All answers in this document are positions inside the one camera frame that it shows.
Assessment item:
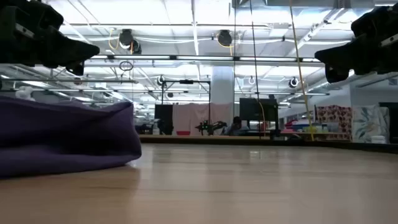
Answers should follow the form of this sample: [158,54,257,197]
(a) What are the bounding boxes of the black hanging cable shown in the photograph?
[248,0,262,140]

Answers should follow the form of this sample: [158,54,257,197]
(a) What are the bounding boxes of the pink hanging cloth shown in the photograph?
[172,102,233,136]

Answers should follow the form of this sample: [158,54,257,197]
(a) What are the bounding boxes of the purple cloth towel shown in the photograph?
[0,95,143,180]

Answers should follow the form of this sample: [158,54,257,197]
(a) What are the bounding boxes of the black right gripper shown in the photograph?
[314,4,398,84]

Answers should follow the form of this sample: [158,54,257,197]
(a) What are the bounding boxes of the black metal gantry frame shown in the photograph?
[160,78,212,136]

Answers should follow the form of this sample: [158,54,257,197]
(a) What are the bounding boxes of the leaf print cloth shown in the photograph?
[351,105,391,144]

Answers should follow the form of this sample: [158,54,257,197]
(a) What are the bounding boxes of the black computer monitor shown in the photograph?
[239,97,279,123]

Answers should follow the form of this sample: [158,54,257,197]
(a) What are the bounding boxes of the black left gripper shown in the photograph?
[0,0,101,77]

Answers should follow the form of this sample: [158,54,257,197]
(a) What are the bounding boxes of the black upright panel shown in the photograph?
[154,103,174,136]

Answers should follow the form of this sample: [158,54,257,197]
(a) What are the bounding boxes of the floral print cloth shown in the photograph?
[316,105,353,141]

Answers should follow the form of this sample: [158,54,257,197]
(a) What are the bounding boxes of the yellow hanging cable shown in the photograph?
[288,0,315,142]

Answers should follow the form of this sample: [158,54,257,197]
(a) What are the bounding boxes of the white building column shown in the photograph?
[211,65,235,105]

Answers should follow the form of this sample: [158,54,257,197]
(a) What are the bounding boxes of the person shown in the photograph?
[222,116,250,136]

